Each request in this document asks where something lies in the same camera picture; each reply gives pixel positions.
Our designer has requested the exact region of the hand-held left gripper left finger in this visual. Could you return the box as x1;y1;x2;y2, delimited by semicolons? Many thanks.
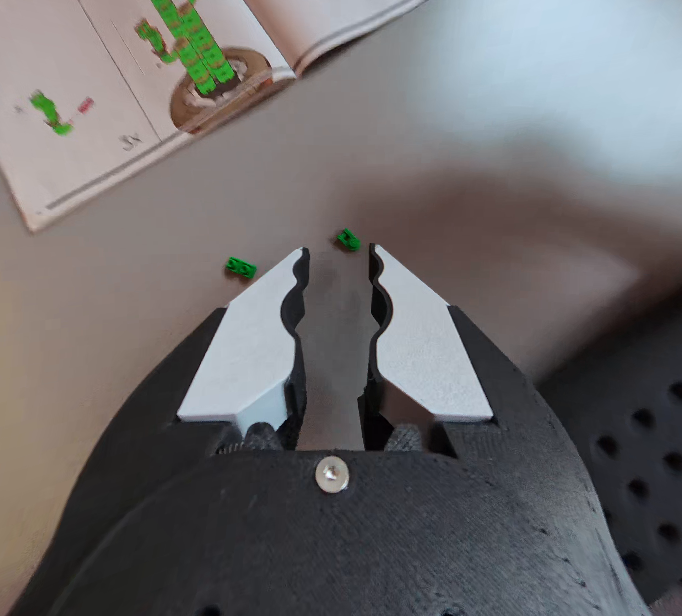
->
176;247;311;450

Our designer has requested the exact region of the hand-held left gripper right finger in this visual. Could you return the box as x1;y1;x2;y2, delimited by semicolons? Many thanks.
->
358;244;494;450

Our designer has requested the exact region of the lego instruction booklet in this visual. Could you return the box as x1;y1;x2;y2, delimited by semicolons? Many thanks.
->
0;0;483;234

